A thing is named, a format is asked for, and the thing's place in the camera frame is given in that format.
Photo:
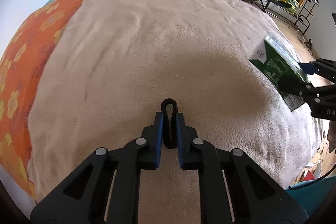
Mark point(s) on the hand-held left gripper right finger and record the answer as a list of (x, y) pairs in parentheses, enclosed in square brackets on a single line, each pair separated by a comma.
[(181, 134)]

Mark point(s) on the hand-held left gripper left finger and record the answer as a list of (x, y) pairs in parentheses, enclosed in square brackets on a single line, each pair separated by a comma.
[(158, 134)]

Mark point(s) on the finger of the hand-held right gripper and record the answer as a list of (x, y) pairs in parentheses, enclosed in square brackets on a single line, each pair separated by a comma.
[(294, 87), (307, 68)]

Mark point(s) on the green and white carton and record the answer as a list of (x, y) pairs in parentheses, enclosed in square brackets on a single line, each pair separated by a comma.
[(278, 66)]

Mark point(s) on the red object on floor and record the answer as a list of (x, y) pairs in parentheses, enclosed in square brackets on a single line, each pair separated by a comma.
[(309, 176)]

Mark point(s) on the yellow box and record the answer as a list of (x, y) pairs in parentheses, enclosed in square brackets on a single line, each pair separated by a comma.
[(288, 1)]

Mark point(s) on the teal bin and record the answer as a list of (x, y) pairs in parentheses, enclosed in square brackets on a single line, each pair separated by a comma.
[(309, 195)]

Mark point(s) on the beige blanket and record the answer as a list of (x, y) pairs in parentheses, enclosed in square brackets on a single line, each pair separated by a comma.
[(157, 43)]

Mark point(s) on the orange floral bedsheet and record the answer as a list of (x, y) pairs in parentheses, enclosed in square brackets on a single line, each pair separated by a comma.
[(26, 56)]

